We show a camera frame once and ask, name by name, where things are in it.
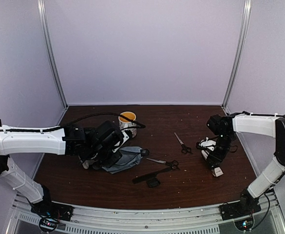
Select grey zippered pouch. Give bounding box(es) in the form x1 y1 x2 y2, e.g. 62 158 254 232
101 146 149 175

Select silver scissors black handles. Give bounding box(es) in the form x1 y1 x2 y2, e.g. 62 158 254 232
174 133 192 154

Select thinning scissors black handles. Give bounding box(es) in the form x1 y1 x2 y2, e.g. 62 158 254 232
147 158 179 170

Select black hair comb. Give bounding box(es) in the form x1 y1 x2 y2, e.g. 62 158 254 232
132 167 171 184

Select black clipper guard attachment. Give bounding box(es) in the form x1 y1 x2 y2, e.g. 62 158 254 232
146 177 161 188

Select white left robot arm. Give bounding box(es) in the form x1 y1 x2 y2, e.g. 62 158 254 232
0 120 129 205

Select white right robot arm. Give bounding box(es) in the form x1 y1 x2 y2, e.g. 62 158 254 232
196 111 285 211

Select plain white mug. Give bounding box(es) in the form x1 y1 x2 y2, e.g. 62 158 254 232
82 160 94 170

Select white floral mug yellow inside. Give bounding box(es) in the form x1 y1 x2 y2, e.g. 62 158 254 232
118 111 136 130

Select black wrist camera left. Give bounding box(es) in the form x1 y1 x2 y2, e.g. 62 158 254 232
121 128 137 142

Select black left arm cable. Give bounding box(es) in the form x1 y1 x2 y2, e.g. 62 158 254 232
41 112 147 134

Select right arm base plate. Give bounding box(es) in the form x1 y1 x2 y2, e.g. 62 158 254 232
219 202 262 232

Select aluminium table front rail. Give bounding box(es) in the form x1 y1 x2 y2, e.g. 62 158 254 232
4 190 285 234

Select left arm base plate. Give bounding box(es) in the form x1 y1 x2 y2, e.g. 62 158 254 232
29 201 74 233

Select aluminium corner post right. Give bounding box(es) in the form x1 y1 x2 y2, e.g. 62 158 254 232
221 0 252 112

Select aluminium corner post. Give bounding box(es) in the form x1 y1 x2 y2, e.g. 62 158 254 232
38 0 68 109
221 0 252 112

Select aluminium corner post left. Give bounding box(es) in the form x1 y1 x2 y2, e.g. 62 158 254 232
38 0 68 109

